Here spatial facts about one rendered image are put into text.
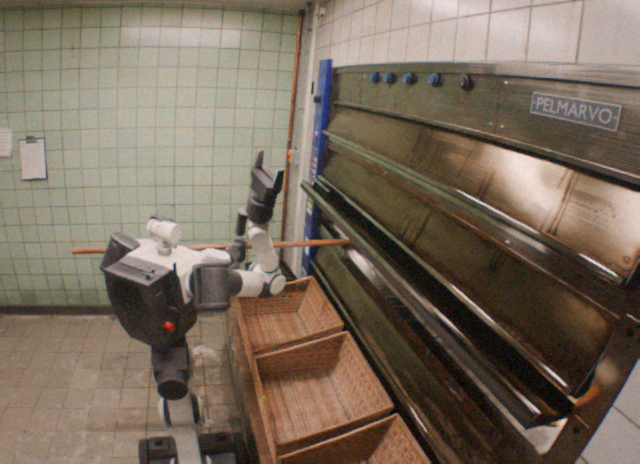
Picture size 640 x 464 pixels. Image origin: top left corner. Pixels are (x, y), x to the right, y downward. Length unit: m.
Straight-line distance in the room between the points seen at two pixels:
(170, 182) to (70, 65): 1.22
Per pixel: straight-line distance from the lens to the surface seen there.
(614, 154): 0.84
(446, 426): 1.34
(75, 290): 3.63
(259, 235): 1.22
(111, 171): 3.14
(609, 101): 0.86
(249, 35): 3.03
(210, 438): 2.25
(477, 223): 1.10
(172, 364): 1.42
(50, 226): 3.44
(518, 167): 1.00
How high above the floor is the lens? 1.95
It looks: 19 degrees down
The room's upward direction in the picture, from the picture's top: 6 degrees clockwise
